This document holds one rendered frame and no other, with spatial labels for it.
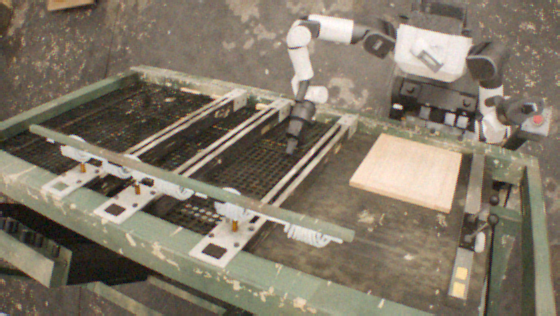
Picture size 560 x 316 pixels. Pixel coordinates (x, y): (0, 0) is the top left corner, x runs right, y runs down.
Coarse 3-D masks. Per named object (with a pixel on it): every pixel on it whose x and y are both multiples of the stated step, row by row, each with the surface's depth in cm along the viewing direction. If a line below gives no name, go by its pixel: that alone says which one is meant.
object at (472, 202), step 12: (480, 156) 185; (480, 168) 175; (480, 180) 166; (468, 192) 157; (480, 192) 158; (468, 204) 150; (456, 252) 127; (468, 252) 126; (456, 264) 121; (468, 264) 121; (468, 276) 117; (456, 300) 110
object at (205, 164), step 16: (272, 112) 202; (288, 112) 217; (240, 128) 185; (256, 128) 189; (224, 144) 171; (240, 144) 179; (192, 160) 158; (208, 160) 159; (224, 160) 170; (144, 176) 129; (192, 176) 152; (208, 176) 162; (128, 192) 131; (144, 192) 132; (160, 192) 133; (128, 208) 124; (144, 208) 131; (160, 208) 138
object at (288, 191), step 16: (336, 128) 191; (352, 128) 200; (320, 144) 176; (336, 144) 182; (304, 160) 164; (320, 160) 166; (288, 176) 153; (304, 176) 154; (272, 192) 144; (288, 192) 144; (304, 192) 158; (288, 208) 146; (224, 224) 121; (240, 224) 122; (256, 224) 128; (272, 224) 136; (208, 240) 114; (224, 240) 115; (240, 240) 116; (256, 240) 127; (208, 256) 109; (224, 256) 109
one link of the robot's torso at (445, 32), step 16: (416, 0) 153; (432, 0) 151; (448, 0) 149; (400, 16) 156; (416, 16) 155; (432, 16) 152; (448, 16) 150; (464, 16) 150; (400, 32) 160; (416, 32) 156; (432, 32) 154; (448, 32) 151; (400, 48) 161; (448, 48) 153; (464, 48) 152; (400, 64) 163; (416, 64) 159; (448, 64) 155; (464, 64) 155; (448, 80) 159
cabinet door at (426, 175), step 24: (384, 144) 193; (408, 144) 195; (360, 168) 173; (384, 168) 175; (408, 168) 176; (432, 168) 177; (456, 168) 178; (384, 192) 160; (408, 192) 159; (432, 192) 161
